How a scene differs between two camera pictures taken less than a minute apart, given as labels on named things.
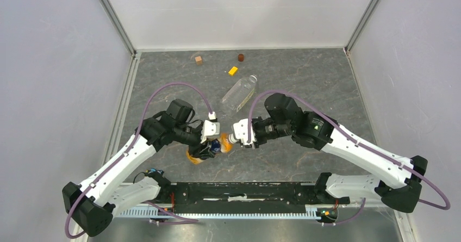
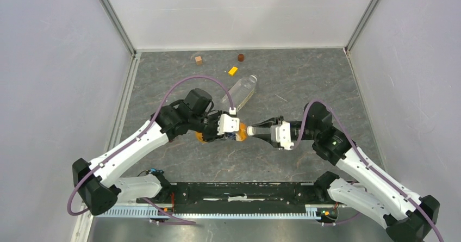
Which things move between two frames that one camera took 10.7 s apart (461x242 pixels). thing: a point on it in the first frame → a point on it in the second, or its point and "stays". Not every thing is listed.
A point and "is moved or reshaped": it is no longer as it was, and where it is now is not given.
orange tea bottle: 222,144 is moved or reshaped
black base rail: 246,198 stays
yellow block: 232,70 stays
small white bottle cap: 231,138 is moved or reshaped
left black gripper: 195,150 → 213,136
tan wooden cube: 198,60 stays
